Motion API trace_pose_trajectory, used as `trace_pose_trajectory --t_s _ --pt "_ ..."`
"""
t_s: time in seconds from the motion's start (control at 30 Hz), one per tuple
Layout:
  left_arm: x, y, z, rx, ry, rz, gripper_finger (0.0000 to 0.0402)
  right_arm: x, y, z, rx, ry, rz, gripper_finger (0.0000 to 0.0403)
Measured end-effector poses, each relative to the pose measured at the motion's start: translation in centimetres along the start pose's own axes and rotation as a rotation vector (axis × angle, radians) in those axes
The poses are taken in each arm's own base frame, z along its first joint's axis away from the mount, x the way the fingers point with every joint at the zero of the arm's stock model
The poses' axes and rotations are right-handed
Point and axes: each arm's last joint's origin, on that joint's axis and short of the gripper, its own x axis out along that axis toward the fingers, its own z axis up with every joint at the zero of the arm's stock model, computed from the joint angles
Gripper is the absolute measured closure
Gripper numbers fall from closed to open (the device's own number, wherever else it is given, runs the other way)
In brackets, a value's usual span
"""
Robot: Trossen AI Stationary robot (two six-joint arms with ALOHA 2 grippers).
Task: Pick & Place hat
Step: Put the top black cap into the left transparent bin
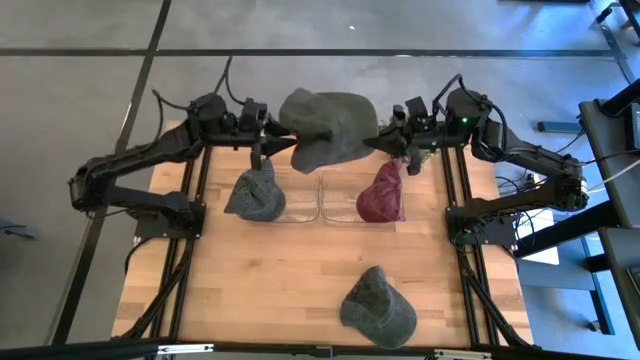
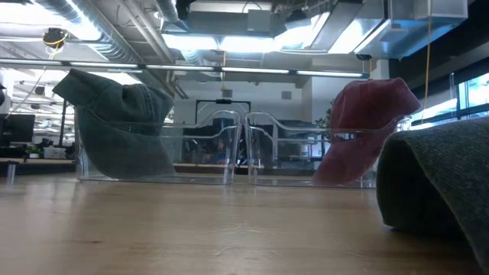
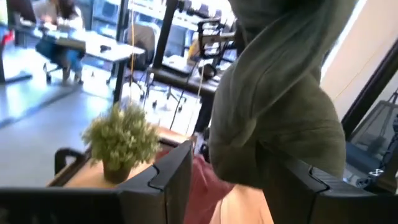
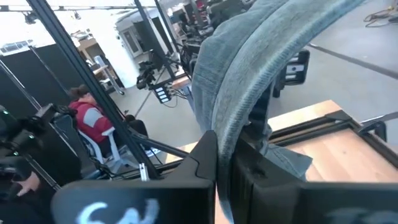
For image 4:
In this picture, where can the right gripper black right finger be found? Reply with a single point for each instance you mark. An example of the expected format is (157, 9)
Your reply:
(311, 202)

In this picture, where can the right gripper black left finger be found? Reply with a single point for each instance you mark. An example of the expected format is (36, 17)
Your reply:
(186, 186)

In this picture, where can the dark green baseball cap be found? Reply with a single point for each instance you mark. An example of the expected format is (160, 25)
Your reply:
(242, 62)

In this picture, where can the white chair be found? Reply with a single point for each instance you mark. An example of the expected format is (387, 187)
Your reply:
(107, 149)

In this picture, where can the black power strip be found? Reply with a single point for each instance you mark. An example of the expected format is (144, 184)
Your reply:
(161, 94)

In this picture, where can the person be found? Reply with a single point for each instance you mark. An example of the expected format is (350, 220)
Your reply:
(90, 121)

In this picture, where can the person's hand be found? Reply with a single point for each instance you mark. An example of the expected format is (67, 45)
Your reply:
(29, 187)

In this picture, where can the black device with green lights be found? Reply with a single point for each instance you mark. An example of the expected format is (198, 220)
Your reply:
(21, 140)

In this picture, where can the black partition panel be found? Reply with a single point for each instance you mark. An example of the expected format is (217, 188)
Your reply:
(46, 71)

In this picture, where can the silver frame bracket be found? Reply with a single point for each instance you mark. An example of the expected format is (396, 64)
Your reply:
(144, 171)

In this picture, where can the small black frame clamp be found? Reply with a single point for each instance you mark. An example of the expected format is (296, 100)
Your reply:
(376, 129)

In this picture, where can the black aluminium rig frame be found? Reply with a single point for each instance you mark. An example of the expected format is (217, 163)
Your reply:
(93, 84)

